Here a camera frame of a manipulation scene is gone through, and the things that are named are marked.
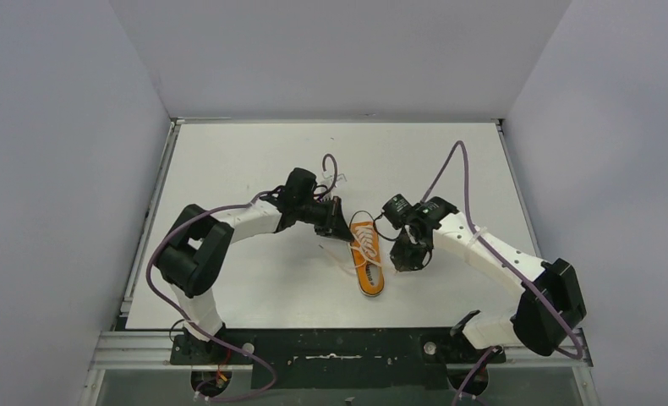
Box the cream shoelace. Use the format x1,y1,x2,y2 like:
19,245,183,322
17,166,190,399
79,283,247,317
319,220,386,276

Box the orange canvas sneaker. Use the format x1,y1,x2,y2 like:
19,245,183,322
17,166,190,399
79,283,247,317
349,211,385,297

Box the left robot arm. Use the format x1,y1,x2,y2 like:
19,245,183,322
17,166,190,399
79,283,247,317
145,167,354,361

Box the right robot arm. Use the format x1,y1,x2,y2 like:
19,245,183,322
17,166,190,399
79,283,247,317
381,195,587,361

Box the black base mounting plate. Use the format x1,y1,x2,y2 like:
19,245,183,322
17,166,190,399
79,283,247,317
169,327,506,390

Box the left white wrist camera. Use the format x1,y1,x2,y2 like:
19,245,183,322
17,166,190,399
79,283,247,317
323,173,347,186

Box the aluminium right table rail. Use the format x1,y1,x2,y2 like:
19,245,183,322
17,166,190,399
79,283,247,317
492,118,544,259

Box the aluminium front rail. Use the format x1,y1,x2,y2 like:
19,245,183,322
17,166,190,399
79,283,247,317
90,331,593,370

